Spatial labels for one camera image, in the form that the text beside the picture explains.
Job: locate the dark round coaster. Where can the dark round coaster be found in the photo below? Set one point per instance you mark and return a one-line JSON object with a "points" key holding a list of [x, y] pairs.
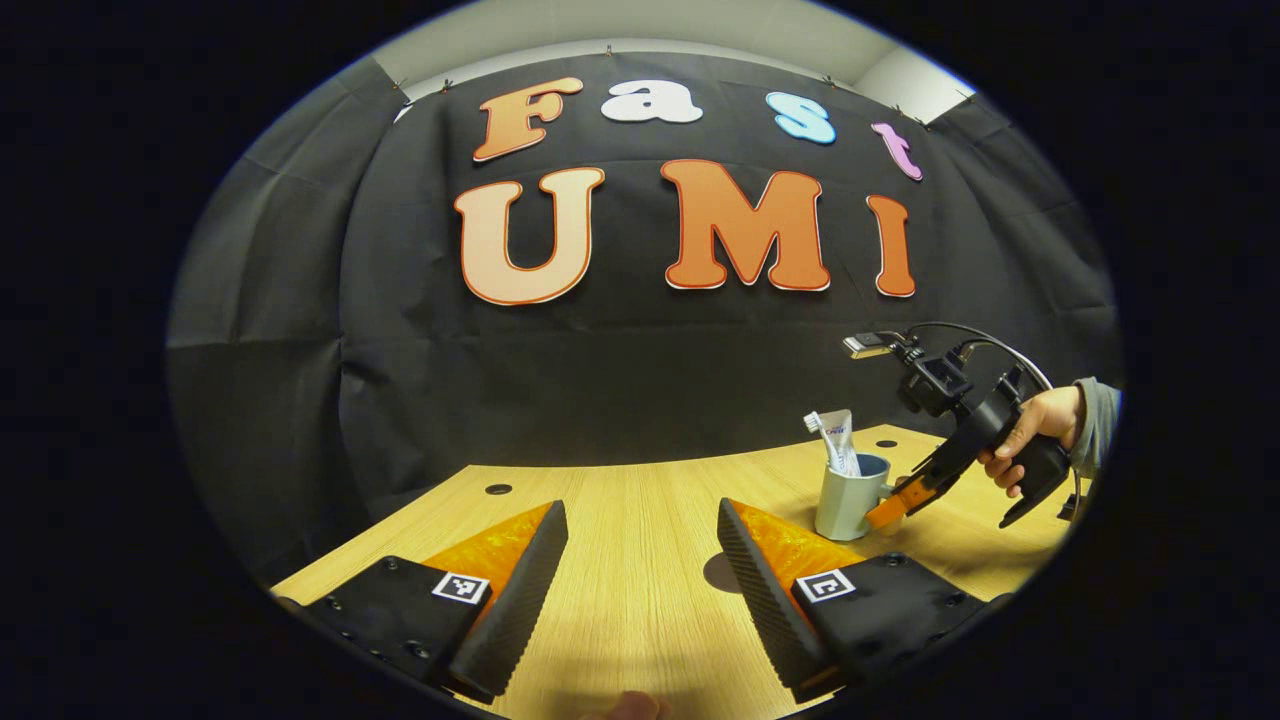
{"points": [[720, 575]]}

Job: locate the white toothpaste tube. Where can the white toothpaste tube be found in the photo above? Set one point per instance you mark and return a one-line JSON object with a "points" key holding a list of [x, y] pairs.
{"points": [[843, 430]]}

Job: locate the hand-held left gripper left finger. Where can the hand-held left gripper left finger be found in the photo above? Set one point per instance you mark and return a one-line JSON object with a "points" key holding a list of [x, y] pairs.
{"points": [[520, 610]]}

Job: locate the black backdrop cloth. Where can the black backdrop cloth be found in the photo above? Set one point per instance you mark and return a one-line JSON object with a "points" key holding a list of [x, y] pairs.
{"points": [[650, 380]]}

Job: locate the white toothbrush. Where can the white toothbrush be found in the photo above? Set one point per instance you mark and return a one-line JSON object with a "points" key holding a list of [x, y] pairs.
{"points": [[825, 435]]}

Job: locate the wooden desktop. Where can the wooden desktop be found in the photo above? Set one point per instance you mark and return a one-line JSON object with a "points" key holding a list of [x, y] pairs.
{"points": [[640, 560]]}

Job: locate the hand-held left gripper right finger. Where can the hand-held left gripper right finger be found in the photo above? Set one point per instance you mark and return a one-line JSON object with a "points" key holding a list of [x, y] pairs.
{"points": [[765, 600]]}

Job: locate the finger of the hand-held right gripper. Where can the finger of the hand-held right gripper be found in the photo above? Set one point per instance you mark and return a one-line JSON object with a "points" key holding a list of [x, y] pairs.
{"points": [[925, 478]]}

